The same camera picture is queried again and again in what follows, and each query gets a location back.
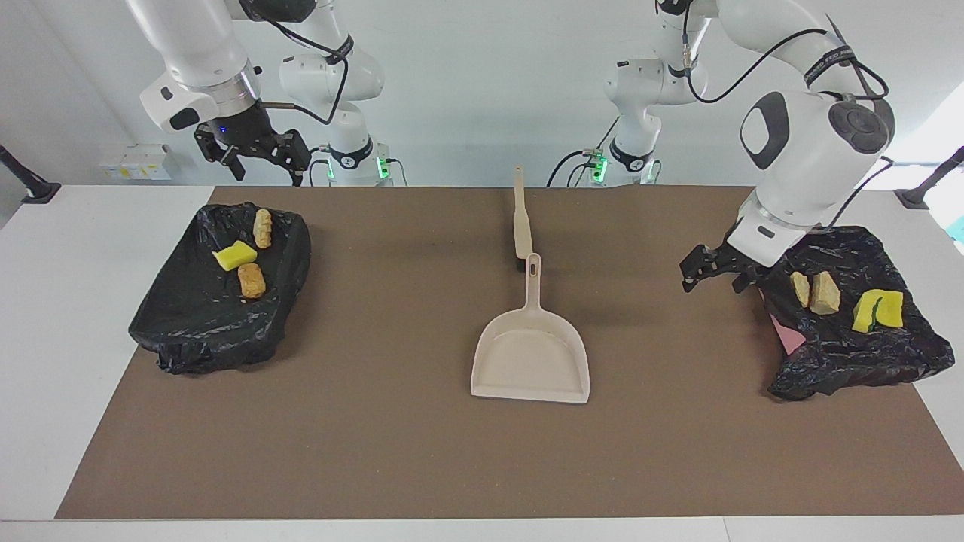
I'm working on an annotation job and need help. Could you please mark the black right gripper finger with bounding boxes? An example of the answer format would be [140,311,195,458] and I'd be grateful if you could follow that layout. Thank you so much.
[194,126,248,182]
[272,129,313,187]

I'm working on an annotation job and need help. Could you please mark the striped croissant bread piece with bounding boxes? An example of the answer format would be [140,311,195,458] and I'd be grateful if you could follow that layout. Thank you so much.
[809,270,843,316]

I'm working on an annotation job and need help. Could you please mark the large yellow sponge piece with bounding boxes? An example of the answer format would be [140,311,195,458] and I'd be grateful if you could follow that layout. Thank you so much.
[212,239,259,273]

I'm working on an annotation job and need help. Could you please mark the brown oval bun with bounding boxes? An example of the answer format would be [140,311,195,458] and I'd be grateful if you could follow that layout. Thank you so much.
[237,262,267,300]

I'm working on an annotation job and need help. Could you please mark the yellow wavy sponge piece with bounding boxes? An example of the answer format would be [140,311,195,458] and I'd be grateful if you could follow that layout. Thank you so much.
[872,290,905,330]

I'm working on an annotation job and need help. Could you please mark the beige hand brush black bristles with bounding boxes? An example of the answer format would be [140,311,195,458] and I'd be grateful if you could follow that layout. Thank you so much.
[513,166,535,261]

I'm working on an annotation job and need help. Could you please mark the beige plastic dustpan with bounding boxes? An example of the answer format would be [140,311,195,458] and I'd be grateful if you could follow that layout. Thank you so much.
[471,252,591,406]

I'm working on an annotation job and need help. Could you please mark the pink plastic bin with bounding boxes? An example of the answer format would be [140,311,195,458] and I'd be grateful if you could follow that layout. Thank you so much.
[767,301,805,355]

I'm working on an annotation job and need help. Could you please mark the black plastic trash bag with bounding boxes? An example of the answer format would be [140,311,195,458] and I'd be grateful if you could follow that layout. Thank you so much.
[128,202,312,375]
[746,225,956,401]

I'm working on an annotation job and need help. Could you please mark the brown table mat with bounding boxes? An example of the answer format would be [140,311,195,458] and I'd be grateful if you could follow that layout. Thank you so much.
[55,186,964,520]

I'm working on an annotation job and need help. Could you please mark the black base power cable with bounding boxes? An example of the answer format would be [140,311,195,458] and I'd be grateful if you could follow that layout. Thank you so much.
[292,146,332,187]
[548,149,603,187]

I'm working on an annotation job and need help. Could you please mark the white wall socket box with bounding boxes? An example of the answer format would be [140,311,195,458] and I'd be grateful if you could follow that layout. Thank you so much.
[100,144,179,181]

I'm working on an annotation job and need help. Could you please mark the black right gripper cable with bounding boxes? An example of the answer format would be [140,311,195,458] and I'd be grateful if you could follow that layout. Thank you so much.
[256,0,355,127]

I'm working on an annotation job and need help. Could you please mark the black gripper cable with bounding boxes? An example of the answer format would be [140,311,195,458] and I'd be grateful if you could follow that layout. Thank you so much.
[256,0,355,127]
[680,0,895,230]

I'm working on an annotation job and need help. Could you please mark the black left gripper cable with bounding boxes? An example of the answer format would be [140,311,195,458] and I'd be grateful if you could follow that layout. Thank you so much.
[680,0,895,230]

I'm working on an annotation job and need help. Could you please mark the black camera stand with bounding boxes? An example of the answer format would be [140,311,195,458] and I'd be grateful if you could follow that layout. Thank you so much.
[0,145,61,205]
[895,147,964,210]

